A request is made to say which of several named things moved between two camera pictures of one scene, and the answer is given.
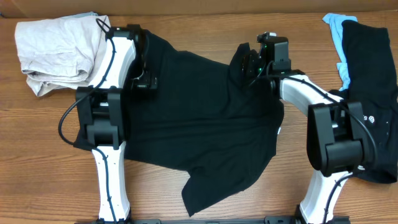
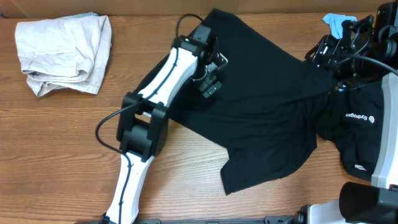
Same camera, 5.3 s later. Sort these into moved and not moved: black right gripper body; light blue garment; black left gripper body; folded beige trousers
Moved: black right gripper body; black left gripper body
Not moved: folded beige trousers; light blue garment
